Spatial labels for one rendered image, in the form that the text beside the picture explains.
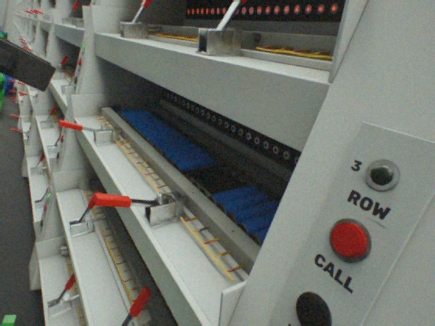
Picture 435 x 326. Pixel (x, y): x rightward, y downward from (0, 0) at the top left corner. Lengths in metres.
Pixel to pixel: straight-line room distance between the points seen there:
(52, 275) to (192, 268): 0.59
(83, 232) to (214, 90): 0.45
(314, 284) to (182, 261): 0.15
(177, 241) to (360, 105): 0.22
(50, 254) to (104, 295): 0.40
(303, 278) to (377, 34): 0.13
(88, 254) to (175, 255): 0.31
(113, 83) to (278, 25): 0.41
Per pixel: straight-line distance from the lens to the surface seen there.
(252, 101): 0.23
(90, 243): 0.62
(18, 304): 0.93
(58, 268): 0.86
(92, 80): 0.74
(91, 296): 0.53
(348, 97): 0.18
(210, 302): 0.27
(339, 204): 0.17
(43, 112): 1.46
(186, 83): 0.32
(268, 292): 0.20
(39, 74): 0.39
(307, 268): 0.18
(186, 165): 0.44
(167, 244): 0.32
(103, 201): 0.31
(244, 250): 0.28
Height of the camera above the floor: 0.63
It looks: 13 degrees down
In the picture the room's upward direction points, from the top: 20 degrees clockwise
